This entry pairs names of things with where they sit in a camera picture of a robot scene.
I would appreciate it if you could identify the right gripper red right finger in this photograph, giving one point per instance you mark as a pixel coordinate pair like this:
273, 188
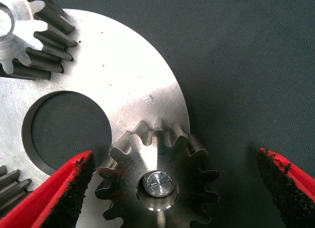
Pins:
295, 196

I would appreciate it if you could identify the large steel gear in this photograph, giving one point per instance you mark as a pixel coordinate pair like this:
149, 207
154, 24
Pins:
147, 159

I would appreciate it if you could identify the small steel gear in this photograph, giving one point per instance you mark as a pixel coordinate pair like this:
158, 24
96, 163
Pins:
9, 186
19, 45

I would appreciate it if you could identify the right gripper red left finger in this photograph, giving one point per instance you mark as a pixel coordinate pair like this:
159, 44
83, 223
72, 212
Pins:
49, 201

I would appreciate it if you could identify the dark grey table cloth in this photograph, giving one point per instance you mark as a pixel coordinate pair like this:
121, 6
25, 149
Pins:
246, 65

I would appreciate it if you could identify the round metal plate with pins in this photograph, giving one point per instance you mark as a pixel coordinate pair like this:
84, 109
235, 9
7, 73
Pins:
110, 65

